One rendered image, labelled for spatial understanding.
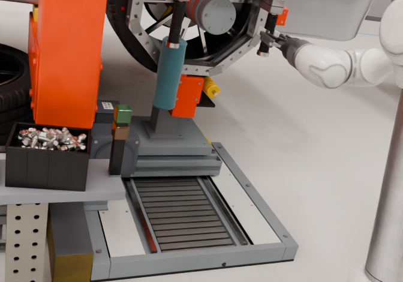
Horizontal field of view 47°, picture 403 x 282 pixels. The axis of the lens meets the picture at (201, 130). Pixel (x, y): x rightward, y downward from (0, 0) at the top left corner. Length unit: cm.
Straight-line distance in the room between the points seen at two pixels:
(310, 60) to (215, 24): 42
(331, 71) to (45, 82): 78
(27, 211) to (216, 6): 88
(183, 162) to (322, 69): 92
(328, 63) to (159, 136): 97
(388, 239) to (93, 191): 73
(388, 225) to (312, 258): 110
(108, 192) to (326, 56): 70
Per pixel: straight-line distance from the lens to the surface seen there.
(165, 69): 166
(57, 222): 167
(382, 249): 96
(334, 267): 201
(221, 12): 163
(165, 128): 208
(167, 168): 203
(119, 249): 166
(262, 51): 166
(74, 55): 131
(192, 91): 185
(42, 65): 131
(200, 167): 209
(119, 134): 125
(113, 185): 129
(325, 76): 132
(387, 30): 82
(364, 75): 141
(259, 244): 183
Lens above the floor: 116
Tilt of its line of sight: 25 degrees down
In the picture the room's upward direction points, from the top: 13 degrees clockwise
